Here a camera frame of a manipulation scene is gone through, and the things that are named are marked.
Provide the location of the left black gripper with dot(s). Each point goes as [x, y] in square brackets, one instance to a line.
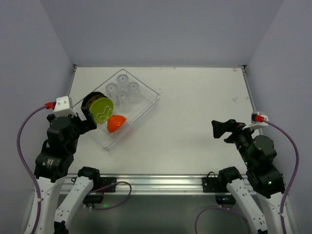
[81, 119]

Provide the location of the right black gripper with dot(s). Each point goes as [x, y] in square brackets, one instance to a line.
[233, 130]

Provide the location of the lime green plate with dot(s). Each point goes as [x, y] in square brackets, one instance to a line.
[101, 109]

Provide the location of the black plate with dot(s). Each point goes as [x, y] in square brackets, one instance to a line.
[86, 110]

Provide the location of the orange plastic bowl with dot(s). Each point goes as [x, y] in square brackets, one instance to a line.
[115, 122]

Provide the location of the yellow patterned plate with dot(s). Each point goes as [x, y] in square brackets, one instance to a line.
[91, 98]

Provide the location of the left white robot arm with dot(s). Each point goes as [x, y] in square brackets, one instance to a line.
[51, 169]

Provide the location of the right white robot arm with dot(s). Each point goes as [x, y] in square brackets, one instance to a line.
[271, 215]

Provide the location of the clear plastic dish rack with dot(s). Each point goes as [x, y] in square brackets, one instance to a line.
[148, 99]

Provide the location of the clear glass cup left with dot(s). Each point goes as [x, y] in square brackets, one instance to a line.
[111, 90]

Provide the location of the clear glass cup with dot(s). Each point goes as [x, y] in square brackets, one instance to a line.
[111, 90]
[134, 92]
[123, 101]
[122, 81]

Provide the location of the clear glass cup front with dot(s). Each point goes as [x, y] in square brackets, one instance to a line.
[123, 101]

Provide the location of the clear glass cup right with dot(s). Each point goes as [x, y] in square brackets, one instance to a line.
[134, 92]

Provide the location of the clear glass cup back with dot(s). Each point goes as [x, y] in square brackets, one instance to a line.
[122, 81]

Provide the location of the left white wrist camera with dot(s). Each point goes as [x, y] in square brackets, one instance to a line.
[63, 107]

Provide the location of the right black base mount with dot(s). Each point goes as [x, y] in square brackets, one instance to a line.
[211, 184]

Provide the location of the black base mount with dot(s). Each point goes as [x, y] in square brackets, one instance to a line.
[98, 197]
[211, 184]

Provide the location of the aluminium mounting rail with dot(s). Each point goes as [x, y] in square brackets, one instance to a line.
[155, 184]

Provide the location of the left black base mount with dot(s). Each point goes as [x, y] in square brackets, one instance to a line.
[98, 197]

